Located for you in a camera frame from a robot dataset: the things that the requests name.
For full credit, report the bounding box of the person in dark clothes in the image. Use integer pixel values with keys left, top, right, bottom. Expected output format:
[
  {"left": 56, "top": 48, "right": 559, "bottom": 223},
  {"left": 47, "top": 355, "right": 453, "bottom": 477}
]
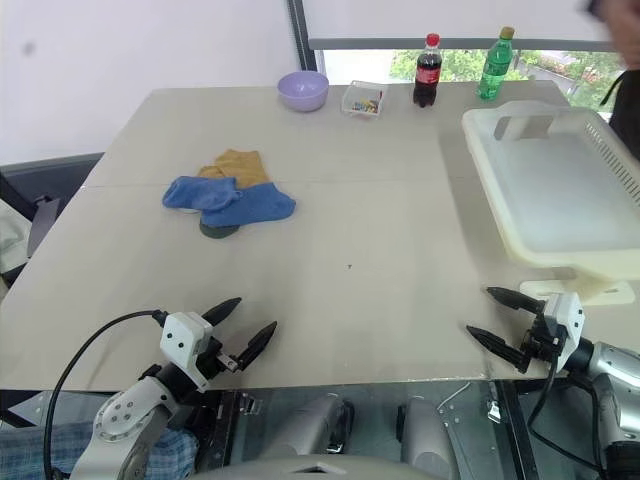
[{"left": 578, "top": 0, "right": 640, "bottom": 162}]

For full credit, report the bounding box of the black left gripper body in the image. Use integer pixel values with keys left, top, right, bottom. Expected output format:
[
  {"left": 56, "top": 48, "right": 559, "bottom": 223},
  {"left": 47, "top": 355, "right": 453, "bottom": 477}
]
[{"left": 196, "top": 335, "right": 252, "bottom": 380}]

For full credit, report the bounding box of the grey rounded shape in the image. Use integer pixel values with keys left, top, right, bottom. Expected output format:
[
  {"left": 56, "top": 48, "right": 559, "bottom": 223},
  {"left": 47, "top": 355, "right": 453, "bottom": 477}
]
[
  {"left": 258, "top": 393, "right": 357, "bottom": 462},
  {"left": 396, "top": 396, "right": 457, "bottom": 472}
]

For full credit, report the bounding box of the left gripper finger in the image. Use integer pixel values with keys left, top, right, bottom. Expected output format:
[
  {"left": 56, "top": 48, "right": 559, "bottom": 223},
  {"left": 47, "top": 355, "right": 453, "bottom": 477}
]
[
  {"left": 234, "top": 320, "right": 279, "bottom": 373},
  {"left": 201, "top": 297, "right": 244, "bottom": 326}
]

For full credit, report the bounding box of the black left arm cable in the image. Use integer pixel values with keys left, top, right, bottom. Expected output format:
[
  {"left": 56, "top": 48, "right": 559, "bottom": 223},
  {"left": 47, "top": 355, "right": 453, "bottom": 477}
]
[{"left": 43, "top": 309, "right": 169, "bottom": 480}]

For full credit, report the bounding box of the white roller blind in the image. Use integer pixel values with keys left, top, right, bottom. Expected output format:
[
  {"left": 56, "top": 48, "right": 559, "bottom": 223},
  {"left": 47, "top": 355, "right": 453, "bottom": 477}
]
[{"left": 303, "top": 0, "right": 622, "bottom": 52}]

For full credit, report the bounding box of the dark green sock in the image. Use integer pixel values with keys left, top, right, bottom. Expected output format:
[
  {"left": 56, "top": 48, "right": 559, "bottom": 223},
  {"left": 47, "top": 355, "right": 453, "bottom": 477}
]
[{"left": 198, "top": 216, "right": 242, "bottom": 243}]

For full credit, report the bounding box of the blue plaid cloth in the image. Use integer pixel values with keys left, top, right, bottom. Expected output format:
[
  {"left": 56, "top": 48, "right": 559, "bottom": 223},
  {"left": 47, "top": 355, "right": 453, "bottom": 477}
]
[{"left": 0, "top": 421, "right": 200, "bottom": 480}]

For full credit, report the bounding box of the clear plastic container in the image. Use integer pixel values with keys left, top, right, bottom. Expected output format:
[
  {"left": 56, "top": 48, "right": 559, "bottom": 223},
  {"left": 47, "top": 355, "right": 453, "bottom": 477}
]
[{"left": 340, "top": 79, "right": 391, "bottom": 121}]

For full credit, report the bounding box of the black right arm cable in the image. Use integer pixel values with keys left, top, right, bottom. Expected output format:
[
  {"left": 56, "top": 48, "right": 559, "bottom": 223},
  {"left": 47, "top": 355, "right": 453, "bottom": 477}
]
[{"left": 526, "top": 349, "right": 609, "bottom": 472}]

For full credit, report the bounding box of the dark grey chair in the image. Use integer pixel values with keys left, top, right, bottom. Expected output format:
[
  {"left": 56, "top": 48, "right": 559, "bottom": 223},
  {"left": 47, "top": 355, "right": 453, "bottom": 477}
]
[{"left": 0, "top": 151, "right": 107, "bottom": 282}]

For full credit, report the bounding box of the purple bowl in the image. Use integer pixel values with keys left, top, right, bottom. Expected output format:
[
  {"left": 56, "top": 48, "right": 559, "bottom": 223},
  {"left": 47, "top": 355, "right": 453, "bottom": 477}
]
[{"left": 276, "top": 70, "right": 331, "bottom": 114}]

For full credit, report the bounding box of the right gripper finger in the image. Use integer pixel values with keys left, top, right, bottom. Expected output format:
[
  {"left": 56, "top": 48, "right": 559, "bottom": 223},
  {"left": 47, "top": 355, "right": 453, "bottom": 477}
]
[
  {"left": 465, "top": 324, "right": 531, "bottom": 374},
  {"left": 485, "top": 285, "right": 547, "bottom": 317}
]

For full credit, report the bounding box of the cola bottle with red cap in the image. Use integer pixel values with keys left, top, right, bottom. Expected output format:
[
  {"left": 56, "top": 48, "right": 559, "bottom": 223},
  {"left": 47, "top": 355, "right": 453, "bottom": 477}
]
[{"left": 412, "top": 32, "right": 445, "bottom": 109}]

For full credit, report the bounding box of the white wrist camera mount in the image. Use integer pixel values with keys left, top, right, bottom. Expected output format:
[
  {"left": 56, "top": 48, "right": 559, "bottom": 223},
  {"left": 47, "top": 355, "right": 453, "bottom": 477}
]
[
  {"left": 541, "top": 291, "right": 587, "bottom": 372},
  {"left": 159, "top": 311, "right": 216, "bottom": 392}
]

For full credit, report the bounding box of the black table frame bar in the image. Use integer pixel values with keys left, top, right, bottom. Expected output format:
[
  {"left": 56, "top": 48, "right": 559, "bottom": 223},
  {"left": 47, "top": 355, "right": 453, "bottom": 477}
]
[{"left": 491, "top": 378, "right": 539, "bottom": 480}]

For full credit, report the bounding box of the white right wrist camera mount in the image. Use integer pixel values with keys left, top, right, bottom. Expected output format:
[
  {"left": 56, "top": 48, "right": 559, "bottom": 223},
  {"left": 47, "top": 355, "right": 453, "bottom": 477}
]
[{"left": 541, "top": 291, "right": 587, "bottom": 372}]

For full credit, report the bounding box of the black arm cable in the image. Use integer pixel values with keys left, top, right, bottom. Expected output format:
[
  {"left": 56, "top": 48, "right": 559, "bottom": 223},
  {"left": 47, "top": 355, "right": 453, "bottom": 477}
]
[
  {"left": 43, "top": 309, "right": 169, "bottom": 480},
  {"left": 526, "top": 349, "right": 609, "bottom": 472}
]

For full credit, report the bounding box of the green plastic bottle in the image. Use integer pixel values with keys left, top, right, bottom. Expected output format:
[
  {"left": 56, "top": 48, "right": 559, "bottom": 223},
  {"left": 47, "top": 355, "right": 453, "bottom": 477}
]
[{"left": 475, "top": 25, "right": 517, "bottom": 102}]

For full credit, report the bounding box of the grey curved panel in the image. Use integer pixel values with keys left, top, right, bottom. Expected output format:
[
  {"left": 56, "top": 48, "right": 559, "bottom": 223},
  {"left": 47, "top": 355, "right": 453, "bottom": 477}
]
[{"left": 188, "top": 451, "right": 452, "bottom": 480}]

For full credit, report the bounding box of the white plastic basket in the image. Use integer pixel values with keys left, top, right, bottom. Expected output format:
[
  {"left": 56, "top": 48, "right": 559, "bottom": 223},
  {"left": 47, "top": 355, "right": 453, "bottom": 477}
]
[{"left": 460, "top": 99, "right": 640, "bottom": 282}]

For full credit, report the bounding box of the dark window frame post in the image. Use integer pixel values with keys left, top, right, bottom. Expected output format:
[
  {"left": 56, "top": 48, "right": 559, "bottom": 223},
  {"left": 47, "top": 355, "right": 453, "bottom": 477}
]
[{"left": 286, "top": 0, "right": 327, "bottom": 76}]

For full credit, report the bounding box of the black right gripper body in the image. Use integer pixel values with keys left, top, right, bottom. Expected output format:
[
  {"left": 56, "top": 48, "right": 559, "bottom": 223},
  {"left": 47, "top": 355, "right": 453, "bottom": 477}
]
[{"left": 517, "top": 312, "right": 569, "bottom": 370}]

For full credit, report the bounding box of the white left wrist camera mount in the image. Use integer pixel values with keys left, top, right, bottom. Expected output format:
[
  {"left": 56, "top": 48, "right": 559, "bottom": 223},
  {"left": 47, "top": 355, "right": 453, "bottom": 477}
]
[{"left": 159, "top": 311, "right": 216, "bottom": 392}]

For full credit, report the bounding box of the blue sock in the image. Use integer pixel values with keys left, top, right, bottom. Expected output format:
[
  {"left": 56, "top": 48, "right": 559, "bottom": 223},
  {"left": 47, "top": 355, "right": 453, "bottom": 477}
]
[
  {"left": 161, "top": 174, "right": 247, "bottom": 213},
  {"left": 199, "top": 181, "right": 298, "bottom": 229}
]

